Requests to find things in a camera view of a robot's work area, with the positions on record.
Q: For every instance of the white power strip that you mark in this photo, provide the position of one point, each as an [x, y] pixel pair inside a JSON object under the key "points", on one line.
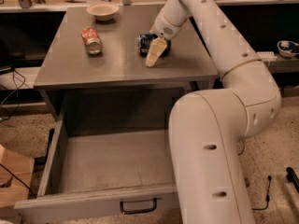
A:
{"points": [[267, 56]]}

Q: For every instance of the open grey top drawer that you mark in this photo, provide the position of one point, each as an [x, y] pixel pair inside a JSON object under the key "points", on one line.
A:
{"points": [[107, 147]]}

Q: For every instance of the black drawer handle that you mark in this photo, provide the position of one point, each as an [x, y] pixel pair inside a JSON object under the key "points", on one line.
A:
{"points": [[138, 207]]}

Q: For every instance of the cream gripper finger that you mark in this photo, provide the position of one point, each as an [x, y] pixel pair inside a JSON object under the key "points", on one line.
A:
{"points": [[156, 49]]}

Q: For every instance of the black pole on floor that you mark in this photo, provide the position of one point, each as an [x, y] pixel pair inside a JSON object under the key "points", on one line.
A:
{"points": [[292, 177]]}

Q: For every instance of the beige bowl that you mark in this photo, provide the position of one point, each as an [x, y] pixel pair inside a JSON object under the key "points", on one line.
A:
{"points": [[103, 11]]}

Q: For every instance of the red coke can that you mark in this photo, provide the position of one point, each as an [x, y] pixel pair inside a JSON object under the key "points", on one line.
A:
{"points": [[92, 41]]}

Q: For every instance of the grey metal cabinet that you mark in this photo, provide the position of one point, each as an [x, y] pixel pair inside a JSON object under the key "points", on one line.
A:
{"points": [[68, 65]]}

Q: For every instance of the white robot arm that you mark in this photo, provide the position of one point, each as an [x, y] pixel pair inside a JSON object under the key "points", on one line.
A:
{"points": [[205, 126]]}

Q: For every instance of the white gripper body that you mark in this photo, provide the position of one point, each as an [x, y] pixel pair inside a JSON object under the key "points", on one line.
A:
{"points": [[163, 28]]}

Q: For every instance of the wooden box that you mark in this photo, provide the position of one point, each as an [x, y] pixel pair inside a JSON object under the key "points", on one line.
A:
{"points": [[16, 172]]}

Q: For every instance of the blue white bowl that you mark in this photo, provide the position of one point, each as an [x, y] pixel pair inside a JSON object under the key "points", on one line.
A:
{"points": [[287, 48]]}

